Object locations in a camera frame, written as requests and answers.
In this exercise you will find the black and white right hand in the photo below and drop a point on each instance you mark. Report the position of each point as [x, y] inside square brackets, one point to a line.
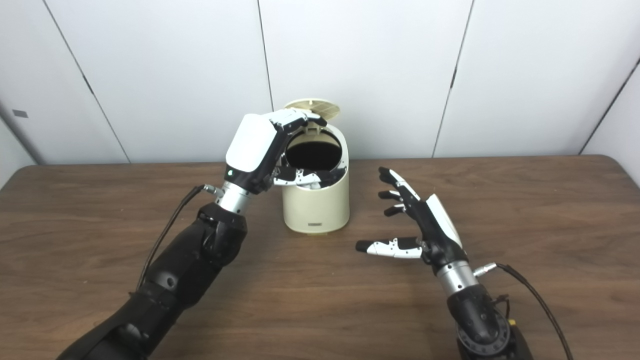
[440, 235]

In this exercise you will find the black and white left hand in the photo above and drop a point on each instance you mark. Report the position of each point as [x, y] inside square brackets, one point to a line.
[252, 145]

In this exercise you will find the round cream bin lid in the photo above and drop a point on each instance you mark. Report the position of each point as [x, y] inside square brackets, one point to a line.
[320, 107]

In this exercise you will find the cream-colored bin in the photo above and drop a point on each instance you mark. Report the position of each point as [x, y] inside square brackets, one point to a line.
[315, 207]

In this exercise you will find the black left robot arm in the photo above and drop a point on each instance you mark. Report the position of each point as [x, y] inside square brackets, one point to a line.
[185, 270]

